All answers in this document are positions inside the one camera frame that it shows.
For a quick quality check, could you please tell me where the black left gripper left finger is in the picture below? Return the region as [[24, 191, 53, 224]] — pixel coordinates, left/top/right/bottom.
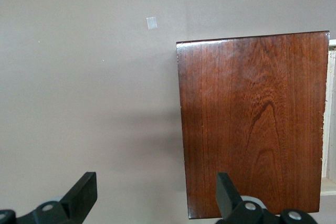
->
[[0, 172, 98, 224]]

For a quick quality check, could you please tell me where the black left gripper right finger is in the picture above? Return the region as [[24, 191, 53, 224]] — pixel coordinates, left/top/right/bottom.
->
[[215, 172, 320, 224]]

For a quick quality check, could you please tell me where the dark brown wooden cabinet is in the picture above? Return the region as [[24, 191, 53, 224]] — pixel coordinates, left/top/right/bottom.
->
[[175, 30, 330, 220]]

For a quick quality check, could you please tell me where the small clear tape patch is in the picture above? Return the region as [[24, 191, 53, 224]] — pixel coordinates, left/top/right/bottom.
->
[[145, 16, 159, 30]]

